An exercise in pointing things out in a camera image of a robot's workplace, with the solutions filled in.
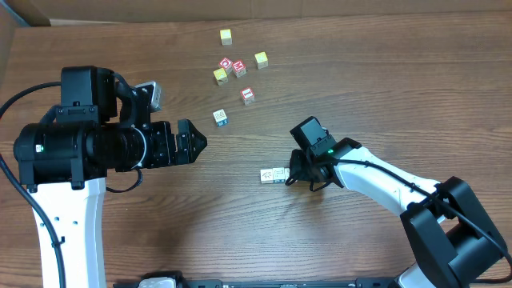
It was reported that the right yellow wooden block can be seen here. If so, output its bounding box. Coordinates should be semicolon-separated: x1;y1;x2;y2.
254;51;269;70

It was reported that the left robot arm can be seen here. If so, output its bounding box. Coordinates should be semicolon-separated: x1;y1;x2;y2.
14;66;207;287

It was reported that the green framed wooden block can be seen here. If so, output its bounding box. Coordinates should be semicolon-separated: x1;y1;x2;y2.
260;169;274;184

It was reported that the plain block blue side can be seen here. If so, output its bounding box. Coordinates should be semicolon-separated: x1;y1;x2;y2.
213;109;229;126

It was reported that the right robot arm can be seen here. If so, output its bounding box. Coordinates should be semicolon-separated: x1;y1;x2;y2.
286;117;511;287

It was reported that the red framed wooden block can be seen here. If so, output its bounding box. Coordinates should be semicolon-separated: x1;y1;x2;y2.
240;87;255;106

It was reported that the yellow wooden block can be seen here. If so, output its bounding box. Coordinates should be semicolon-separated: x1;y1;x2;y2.
254;51;269;70
219;29;233;46
214;68;229;86

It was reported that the far yellow wooden block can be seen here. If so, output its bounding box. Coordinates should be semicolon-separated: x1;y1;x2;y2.
219;29;233;46

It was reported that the left yellow wooden block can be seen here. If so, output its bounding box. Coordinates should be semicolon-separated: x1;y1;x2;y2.
214;68;229;86

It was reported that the plain block yellow side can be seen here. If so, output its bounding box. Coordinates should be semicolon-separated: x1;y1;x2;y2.
272;167;286;183

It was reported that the red letter M block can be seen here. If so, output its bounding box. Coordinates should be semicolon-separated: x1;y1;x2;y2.
232;60;246;78

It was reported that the red circle wooden block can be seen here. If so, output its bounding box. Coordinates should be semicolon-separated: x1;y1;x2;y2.
218;58;233;74

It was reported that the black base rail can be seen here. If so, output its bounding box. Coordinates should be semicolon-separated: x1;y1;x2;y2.
113;270;398;288

